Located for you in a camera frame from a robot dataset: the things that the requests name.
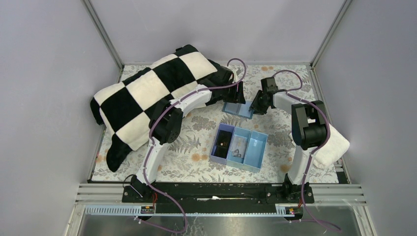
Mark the aluminium frame rail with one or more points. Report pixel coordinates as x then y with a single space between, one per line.
330 194

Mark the teal leather card holder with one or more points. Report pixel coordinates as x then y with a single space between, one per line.
240 110

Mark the light blue right box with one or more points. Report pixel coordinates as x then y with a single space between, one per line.
255 151

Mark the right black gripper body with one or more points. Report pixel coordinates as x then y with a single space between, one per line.
260 101

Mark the black white checkered blanket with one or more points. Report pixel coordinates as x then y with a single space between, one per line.
126 108

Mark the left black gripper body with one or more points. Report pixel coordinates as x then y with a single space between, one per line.
234 92

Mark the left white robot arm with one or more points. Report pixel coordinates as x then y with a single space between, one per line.
165 127

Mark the light blue middle box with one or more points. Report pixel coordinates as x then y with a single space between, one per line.
237 162

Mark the black card in box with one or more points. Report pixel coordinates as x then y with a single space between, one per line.
222 143

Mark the purple open box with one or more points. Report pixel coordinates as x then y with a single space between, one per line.
216 159

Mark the floral patterned table mat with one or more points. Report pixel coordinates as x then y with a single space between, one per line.
188 158

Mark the VIP card in box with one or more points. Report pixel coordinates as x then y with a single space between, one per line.
238 153

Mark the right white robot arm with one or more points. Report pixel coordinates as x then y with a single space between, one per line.
310 131

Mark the white folded towel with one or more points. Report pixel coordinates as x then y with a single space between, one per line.
333 150

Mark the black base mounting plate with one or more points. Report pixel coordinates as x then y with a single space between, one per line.
249 198

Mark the light blue box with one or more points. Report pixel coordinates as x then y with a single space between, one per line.
237 162
255 151

